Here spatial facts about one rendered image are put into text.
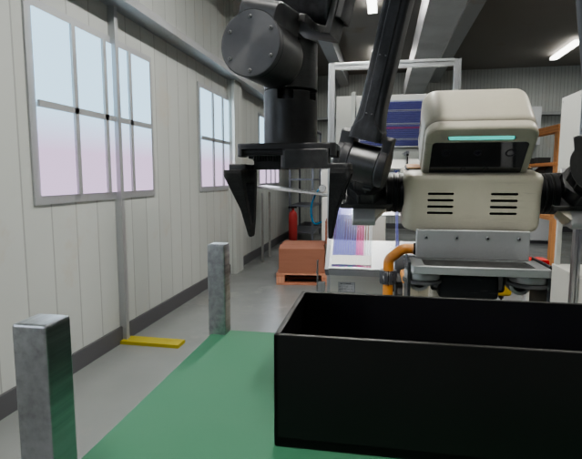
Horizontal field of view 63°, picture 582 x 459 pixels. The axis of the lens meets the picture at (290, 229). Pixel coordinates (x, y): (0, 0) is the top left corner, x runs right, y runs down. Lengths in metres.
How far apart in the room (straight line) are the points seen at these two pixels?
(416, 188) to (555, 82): 10.92
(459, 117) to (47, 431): 0.84
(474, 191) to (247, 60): 0.69
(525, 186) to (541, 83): 10.77
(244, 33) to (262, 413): 0.39
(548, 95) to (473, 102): 10.80
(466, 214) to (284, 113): 0.63
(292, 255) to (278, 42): 4.87
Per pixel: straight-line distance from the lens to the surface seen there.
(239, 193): 0.50
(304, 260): 5.26
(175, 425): 0.55
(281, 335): 0.45
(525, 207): 1.06
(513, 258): 1.05
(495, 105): 1.03
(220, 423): 0.54
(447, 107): 1.01
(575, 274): 3.25
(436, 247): 1.02
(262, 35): 0.44
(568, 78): 11.98
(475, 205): 1.04
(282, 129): 0.49
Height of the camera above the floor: 1.21
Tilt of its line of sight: 6 degrees down
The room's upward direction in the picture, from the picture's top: straight up
